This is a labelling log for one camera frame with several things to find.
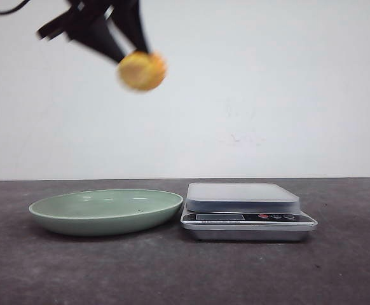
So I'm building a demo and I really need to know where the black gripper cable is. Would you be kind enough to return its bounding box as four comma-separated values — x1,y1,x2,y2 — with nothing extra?
0,0,30,15

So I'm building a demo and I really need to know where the silver digital kitchen scale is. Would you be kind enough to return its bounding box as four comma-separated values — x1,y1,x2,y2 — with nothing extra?
181,182,318,241

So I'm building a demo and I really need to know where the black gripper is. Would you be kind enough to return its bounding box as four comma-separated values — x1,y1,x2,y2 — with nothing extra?
38,0,150,64

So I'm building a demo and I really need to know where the yellow corn cob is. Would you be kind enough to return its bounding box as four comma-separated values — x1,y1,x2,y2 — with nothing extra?
116,51,167,92

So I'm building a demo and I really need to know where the green oval plate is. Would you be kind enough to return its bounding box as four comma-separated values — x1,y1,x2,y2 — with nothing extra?
28,189,184,237

